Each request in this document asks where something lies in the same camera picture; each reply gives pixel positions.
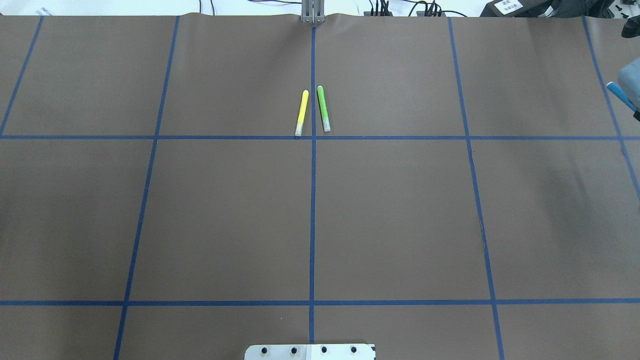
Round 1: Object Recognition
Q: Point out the yellow marker pen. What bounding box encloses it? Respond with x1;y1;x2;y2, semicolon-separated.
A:
294;89;310;137

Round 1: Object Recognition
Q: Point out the white pedestal column base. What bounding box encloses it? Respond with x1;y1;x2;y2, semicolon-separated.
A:
244;343;377;360

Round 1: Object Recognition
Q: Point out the green marker pen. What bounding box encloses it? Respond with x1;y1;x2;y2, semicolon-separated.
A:
317;85;331;133

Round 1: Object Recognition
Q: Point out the black label box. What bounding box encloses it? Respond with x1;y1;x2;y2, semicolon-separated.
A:
480;0;557;18

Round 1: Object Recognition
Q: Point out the blue marker pen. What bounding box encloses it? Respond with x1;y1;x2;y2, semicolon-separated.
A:
605;81;638;112

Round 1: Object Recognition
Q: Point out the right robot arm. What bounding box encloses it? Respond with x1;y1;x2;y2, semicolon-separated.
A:
618;15;640;112

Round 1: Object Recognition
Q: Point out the grey aluminium frame post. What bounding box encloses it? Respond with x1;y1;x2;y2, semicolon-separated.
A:
300;0;326;25

